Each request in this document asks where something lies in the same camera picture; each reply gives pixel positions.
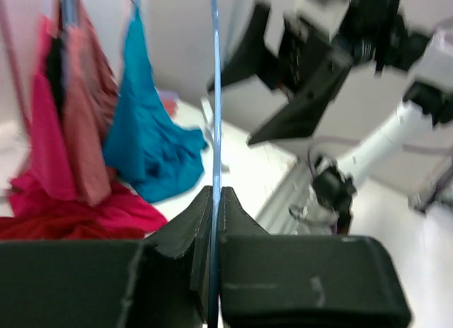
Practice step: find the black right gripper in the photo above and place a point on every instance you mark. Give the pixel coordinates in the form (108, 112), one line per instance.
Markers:
(311, 66)

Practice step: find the teal blue t-shirt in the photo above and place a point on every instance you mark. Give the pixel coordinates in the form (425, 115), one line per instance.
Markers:
(155, 156)

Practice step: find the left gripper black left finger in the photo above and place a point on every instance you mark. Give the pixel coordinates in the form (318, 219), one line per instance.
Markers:
(160, 281)

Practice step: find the light blue wire hanger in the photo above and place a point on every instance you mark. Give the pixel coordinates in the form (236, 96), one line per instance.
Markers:
(213, 299)

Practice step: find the lavender cloth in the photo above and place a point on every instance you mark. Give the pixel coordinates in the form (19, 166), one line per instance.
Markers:
(167, 95)

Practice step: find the aluminium table rail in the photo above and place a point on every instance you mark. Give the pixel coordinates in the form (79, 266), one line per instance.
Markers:
(274, 216)

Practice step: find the magenta pink t-shirt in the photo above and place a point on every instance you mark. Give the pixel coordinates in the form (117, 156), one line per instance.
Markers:
(46, 187)

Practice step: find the salmon pink t-shirt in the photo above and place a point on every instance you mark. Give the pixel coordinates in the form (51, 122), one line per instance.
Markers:
(89, 106)

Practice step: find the dark red t-shirt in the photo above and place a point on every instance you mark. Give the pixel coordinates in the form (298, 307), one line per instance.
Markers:
(56, 227)

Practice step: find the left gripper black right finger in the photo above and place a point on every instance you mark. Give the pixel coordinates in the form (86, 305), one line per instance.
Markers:
(303, 281)

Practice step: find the black garment on hanger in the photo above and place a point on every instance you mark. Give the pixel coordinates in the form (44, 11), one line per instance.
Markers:
(54, 73)

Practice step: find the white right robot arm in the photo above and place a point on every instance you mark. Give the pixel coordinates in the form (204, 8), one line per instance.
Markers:
(426, 104)

